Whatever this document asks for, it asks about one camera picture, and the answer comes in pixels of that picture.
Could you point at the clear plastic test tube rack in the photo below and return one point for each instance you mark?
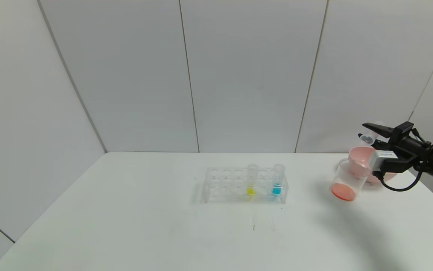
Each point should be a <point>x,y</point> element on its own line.
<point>225,184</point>

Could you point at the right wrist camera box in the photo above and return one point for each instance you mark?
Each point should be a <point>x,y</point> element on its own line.
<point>382,158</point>

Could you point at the test tube with yellow pigment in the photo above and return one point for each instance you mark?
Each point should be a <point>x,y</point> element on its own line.
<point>251,191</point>

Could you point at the test tube with red pigment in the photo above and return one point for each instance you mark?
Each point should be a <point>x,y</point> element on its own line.
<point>368,139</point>

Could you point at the clear plastic beaker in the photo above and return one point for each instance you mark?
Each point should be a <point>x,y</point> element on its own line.
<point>342,191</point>

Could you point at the test tube with blue pigment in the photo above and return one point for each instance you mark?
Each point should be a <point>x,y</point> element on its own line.
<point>276,190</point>

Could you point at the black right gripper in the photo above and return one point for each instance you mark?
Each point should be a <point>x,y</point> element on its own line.
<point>401,132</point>

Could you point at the pink bowl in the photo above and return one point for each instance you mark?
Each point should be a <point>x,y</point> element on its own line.
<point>359,156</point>

